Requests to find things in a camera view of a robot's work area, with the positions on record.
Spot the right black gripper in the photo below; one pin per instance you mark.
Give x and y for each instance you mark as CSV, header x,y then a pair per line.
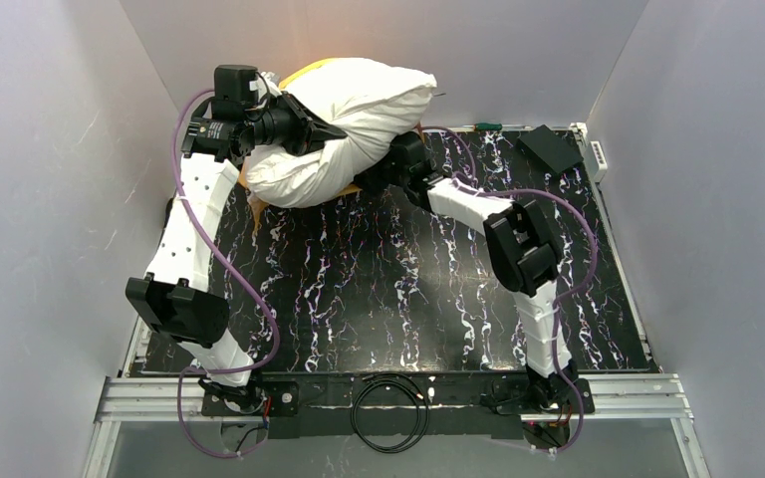
x,y
375,178

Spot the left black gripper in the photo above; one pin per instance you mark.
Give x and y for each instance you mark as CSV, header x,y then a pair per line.
x,y
296,123

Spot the orange printed pillowcase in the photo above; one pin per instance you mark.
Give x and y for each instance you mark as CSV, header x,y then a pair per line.
x,y
371,102

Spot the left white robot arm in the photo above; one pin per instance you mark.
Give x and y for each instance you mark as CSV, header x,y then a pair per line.
x,y
173,297

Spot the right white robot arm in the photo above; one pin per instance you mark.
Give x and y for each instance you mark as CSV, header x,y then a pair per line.
x,y
523,252

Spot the black flat pad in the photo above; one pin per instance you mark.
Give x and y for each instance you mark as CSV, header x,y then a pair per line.
x,y
550,149

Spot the white power strip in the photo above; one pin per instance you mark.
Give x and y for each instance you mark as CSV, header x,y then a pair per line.
x,y
596,162

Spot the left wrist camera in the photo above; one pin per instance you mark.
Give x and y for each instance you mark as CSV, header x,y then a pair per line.
x,y
268,85

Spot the green handled screwdriver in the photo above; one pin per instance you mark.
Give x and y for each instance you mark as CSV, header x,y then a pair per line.
x,y
487,126

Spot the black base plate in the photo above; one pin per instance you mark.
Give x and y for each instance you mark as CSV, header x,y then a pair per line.
x,y
389,404

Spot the aluminium frame rail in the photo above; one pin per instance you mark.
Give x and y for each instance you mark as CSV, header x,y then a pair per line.
x,y
615,396

